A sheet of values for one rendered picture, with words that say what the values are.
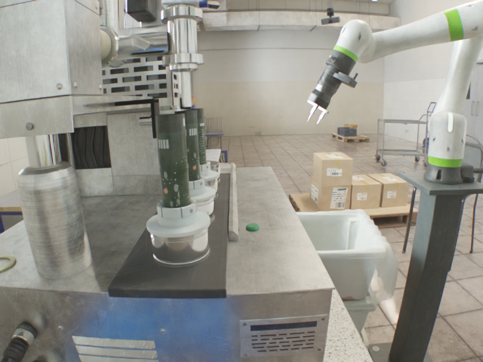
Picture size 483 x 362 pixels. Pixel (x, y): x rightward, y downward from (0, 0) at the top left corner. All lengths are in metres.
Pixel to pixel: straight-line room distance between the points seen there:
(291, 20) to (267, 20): 0.69
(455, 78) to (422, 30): 0.27
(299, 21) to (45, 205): 9.75
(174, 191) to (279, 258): 0.15
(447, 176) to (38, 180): 1.17
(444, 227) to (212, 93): 9.83
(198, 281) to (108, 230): 0.22
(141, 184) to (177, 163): 0.34
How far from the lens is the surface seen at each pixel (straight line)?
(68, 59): 0.33
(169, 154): 0.32
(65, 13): 0.34
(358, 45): 1.12
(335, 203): 3.09
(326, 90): 1.10
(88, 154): 0.70
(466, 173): 1.30
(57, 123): 0.33
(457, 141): 1.22
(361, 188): 3.13
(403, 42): 1.24
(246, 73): 10.70
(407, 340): 1.54
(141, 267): 0.36
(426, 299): 1.43
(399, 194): 3.36
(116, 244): 0.45
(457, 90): 1.39
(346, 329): 0.71
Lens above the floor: 1.20
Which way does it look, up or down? 14 degrees down
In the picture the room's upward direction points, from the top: 2 degrees counter-clockwise
